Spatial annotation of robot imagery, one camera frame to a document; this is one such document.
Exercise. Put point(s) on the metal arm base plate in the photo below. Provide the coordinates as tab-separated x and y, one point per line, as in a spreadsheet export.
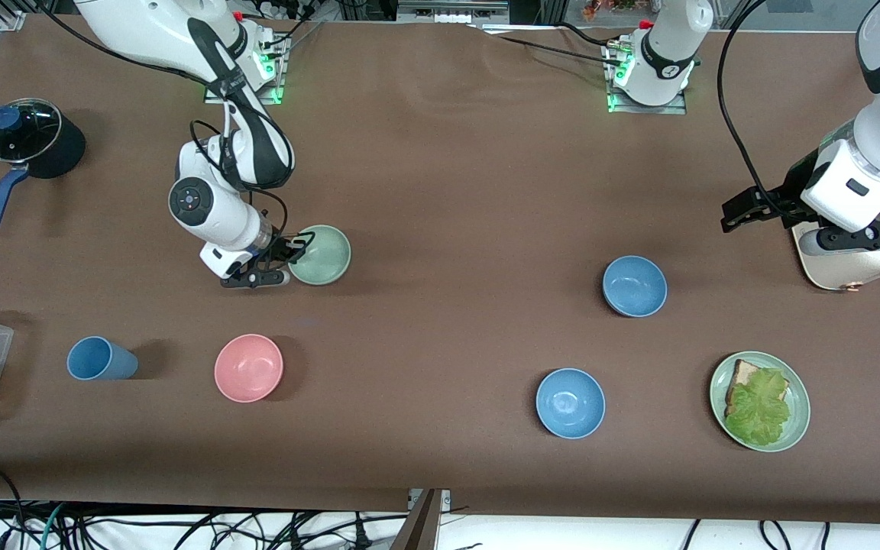
245	101
661	109

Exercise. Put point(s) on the dark brown beam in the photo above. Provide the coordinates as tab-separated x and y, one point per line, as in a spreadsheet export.
418	527

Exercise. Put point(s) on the green bowl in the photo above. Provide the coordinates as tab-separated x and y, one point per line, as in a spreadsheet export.
325	256

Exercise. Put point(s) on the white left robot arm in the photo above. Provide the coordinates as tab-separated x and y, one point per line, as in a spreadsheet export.
665	53

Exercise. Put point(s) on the blue ribbed cup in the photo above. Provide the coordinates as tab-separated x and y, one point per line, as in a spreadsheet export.
100	359

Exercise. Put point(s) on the green plate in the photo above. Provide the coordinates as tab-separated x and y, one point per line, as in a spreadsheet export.
799	405

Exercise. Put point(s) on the pink bowl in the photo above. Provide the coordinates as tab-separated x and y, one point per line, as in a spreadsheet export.
249	367

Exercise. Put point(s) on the light bread slice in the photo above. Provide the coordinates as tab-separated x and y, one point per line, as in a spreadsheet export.
744	373

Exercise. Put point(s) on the grey metal bracket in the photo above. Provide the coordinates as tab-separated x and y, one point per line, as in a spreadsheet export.
446	498

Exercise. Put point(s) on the cream toaster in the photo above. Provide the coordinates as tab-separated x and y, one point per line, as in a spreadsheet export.
860	267

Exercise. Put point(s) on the blue bowl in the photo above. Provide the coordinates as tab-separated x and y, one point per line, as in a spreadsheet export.
571	402
635	286

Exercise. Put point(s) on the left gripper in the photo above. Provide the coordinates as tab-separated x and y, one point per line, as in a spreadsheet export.
794	189

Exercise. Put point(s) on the aluminium frame rail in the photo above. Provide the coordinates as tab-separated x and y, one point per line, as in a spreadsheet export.
448	11

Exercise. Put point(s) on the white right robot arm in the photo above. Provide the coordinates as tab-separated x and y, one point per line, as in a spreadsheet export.
211	210

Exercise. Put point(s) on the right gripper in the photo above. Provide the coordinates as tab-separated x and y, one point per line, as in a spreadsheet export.
278	246

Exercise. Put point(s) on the green lettuce leaf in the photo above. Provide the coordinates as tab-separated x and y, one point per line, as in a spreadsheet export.
759	412

